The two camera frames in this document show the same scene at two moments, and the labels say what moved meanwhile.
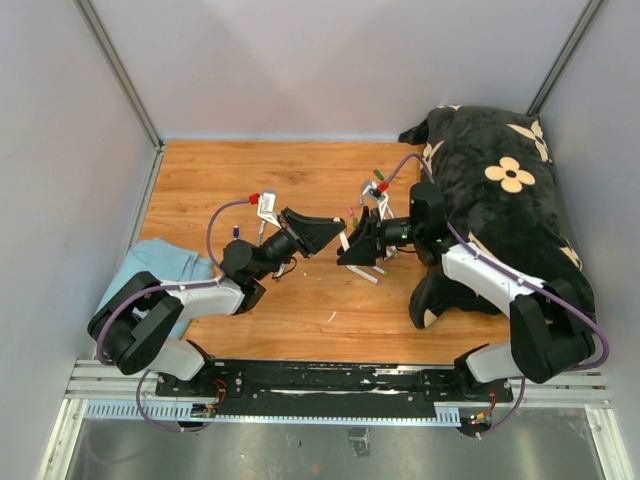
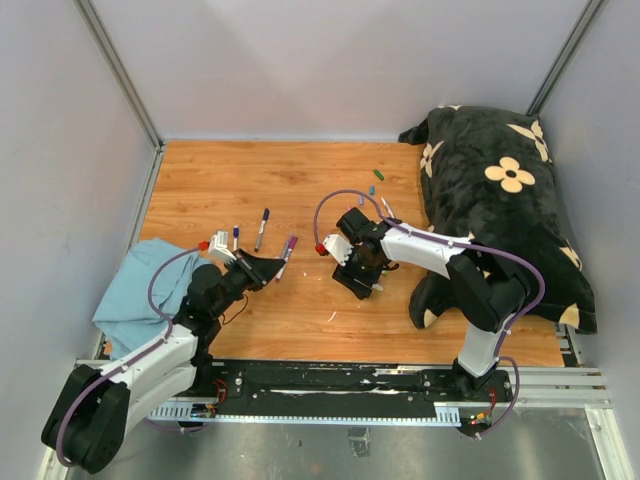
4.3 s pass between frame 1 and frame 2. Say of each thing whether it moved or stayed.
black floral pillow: stayed
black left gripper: moved
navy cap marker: stayed
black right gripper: moved
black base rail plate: stayed
